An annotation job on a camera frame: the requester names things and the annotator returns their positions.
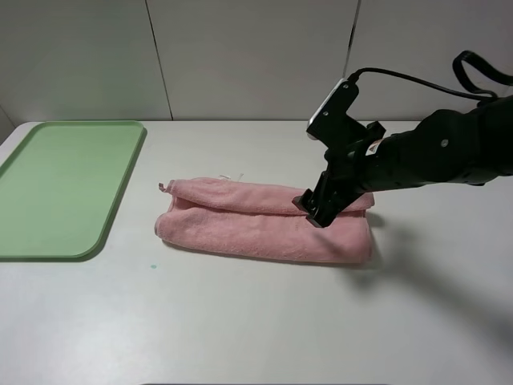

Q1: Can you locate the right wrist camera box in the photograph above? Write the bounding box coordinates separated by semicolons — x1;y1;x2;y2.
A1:
306;79;386;149

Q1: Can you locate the black right camera cable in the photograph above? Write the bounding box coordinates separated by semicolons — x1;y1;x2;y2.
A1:
345;67;498;98

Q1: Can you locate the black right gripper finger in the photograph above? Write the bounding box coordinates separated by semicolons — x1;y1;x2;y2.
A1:
306;192;352;228
293;172;332;213

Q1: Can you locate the light green plastic tray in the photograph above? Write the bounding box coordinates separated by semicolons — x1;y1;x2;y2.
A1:
1;121;147;261

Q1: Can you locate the pink terry towel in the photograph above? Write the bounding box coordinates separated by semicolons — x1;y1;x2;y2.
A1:
155;177;374;265

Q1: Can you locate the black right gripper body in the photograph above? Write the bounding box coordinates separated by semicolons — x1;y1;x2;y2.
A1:
320;97;512;209

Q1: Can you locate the black right wrist strap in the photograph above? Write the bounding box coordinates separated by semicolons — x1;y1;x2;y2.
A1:
451;50;513;95

